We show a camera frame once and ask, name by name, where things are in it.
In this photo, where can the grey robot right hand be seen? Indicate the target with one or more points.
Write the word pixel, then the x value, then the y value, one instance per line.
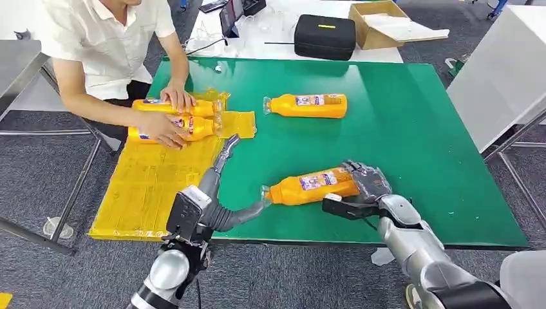
pixel 371 183

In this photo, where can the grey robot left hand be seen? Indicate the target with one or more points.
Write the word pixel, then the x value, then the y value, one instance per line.
pixel 222 217

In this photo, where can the person's right hand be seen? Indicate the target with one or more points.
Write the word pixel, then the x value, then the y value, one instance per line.
pixel 164 130

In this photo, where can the person's left hand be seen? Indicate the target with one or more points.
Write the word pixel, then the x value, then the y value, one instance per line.
pixel 177 96

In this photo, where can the orange drink bottle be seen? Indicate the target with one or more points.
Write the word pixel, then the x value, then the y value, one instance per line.
pixel 311 189
pixel 200 127
pixel 307 108
pixel 204 108

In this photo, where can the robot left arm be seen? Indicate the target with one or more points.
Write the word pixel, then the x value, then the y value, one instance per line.
pixel 168 268

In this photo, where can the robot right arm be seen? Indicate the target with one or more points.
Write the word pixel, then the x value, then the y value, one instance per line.
pixel 418 251

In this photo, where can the green table mat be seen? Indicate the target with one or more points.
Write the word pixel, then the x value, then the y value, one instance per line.
pixel 384 128

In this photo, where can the yellow plastic sheet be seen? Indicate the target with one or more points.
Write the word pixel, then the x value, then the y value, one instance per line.
pixel 158 187

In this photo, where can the white paper scrap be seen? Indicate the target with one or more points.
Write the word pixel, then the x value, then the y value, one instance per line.
pixel 382 257

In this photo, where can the person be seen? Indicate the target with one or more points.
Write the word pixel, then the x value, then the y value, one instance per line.
pixel 106 38

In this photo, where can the black tablet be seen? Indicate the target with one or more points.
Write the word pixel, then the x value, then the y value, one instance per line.
pixel 230 17

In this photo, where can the black phone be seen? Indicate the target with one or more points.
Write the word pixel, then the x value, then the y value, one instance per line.
pixel 212 5

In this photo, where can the thin black rod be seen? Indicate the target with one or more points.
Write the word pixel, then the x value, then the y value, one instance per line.
pixel 279 42

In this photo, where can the small black box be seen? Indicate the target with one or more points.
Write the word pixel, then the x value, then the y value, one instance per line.
pixel 254 6

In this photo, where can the clear plastic cup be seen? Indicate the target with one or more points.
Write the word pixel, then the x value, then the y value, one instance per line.
pixel 57 228

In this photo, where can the green and white bag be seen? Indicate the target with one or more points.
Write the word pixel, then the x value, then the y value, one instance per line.
pixel 456 66

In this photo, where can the cardboard box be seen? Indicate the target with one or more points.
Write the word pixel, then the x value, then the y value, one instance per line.
pixel 362 30

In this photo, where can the black carrying case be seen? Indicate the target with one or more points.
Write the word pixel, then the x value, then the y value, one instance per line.
pixel 324 36

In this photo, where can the white side table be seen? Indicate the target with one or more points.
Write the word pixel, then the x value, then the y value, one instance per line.
pixel 490 72

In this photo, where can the pale robot torso shell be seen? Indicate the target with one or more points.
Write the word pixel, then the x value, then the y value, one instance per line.
pixel 524 281

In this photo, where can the blue chair base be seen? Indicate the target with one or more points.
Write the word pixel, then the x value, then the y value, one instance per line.
pixel 497 8

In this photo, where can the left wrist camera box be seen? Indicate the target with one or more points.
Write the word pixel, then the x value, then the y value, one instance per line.
pixel 185 211

